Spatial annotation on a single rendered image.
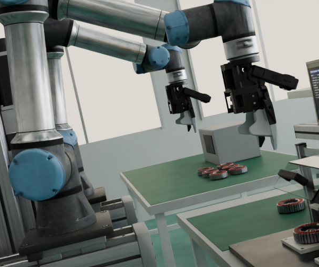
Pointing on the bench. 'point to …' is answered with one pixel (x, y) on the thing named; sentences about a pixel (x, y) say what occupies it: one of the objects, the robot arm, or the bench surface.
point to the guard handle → (292, 177)
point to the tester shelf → (316, 131)
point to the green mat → (250, 221)
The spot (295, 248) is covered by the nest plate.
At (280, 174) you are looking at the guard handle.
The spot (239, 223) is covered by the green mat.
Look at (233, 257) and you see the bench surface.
